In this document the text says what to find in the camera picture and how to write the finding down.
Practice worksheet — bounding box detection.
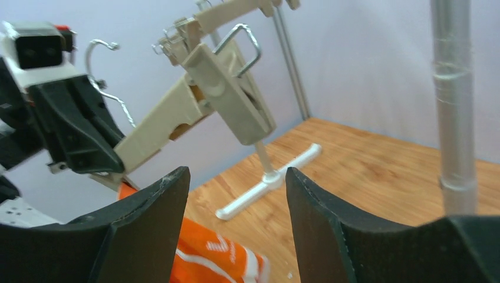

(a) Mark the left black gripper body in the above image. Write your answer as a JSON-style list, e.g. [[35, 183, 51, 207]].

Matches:
[[1, 59, 43, 170]]

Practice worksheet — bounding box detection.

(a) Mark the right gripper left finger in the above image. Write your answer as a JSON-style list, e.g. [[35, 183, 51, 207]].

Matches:
[[1, 166, 190, 282]]

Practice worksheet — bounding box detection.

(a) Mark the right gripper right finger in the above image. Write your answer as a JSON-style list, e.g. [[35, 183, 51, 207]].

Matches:
[[285, 167, 499, 282]]

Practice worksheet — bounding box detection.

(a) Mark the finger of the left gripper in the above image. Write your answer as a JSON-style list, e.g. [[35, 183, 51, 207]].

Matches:
[[27, 75, 124, 174]]

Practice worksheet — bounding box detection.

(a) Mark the orange underwear white trim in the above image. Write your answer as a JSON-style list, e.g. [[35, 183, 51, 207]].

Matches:
[[117, 181, 271, 283]]

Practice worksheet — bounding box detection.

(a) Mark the beige clip hanger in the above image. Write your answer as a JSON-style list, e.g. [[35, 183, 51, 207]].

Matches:
[[90, 24, 277, 191], [152, 0, 282, 66]]

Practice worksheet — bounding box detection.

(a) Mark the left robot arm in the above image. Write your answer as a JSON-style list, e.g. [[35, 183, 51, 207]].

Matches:
[[1, 58, 125, 175]]

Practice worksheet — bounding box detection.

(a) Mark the white clothes rack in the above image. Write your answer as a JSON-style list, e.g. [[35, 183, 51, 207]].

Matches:
[[215, 0, 479, 222]]

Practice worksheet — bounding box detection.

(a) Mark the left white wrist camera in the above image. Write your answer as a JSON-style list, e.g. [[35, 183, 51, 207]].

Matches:
[[1, 21, 84, 94]]

